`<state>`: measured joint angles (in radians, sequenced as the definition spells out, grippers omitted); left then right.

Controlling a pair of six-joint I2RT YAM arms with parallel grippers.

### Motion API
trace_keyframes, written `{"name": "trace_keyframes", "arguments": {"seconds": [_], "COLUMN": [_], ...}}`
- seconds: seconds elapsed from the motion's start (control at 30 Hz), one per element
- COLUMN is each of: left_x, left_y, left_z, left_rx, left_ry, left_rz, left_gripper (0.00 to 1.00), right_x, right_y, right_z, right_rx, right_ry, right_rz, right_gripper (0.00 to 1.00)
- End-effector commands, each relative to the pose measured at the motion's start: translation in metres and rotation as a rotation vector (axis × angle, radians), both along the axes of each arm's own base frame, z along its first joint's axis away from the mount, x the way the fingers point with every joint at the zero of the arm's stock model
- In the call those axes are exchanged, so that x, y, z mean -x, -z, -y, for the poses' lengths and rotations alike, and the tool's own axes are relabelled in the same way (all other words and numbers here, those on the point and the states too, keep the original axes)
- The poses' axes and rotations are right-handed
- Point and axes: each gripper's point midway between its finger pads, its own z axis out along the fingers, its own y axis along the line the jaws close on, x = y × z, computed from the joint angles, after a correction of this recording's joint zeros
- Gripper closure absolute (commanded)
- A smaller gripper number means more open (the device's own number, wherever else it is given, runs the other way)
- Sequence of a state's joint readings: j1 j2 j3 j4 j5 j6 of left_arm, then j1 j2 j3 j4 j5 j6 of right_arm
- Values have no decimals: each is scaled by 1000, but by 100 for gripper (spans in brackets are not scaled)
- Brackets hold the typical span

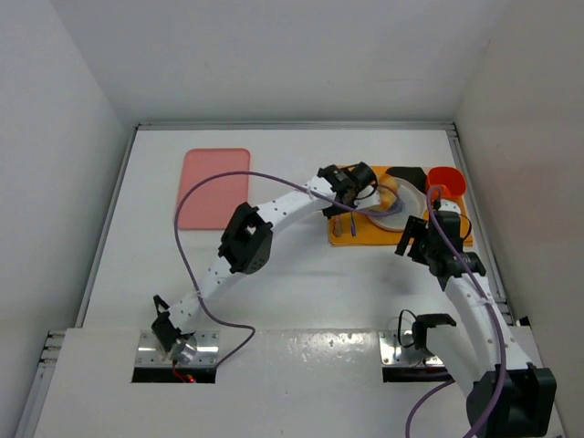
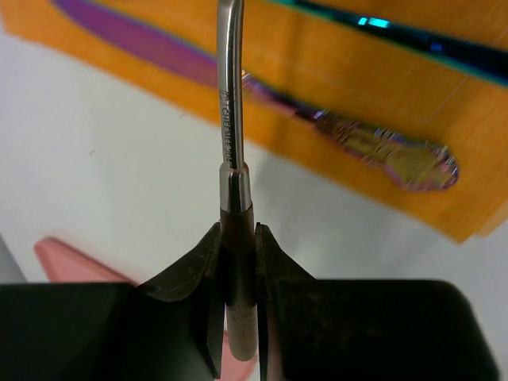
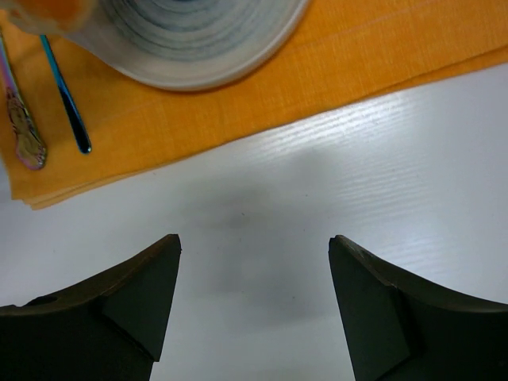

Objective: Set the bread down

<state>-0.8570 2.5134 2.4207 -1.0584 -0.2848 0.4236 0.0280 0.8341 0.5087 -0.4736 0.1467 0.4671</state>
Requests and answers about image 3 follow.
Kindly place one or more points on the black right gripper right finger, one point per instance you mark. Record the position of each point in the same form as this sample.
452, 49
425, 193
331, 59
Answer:
400, 326

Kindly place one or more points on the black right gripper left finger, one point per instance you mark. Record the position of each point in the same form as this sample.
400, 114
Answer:
110, 326

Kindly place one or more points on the iridescent spoon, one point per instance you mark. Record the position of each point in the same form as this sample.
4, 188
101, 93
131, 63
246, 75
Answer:
75, 121

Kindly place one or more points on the iridescent table knife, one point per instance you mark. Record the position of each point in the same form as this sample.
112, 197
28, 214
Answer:
29, 147

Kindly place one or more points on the orange cloth placemat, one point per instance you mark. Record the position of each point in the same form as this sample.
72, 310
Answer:
343, 51

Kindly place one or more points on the white plate blue swirl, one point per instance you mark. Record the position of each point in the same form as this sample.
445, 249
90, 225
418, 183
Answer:
187, 45

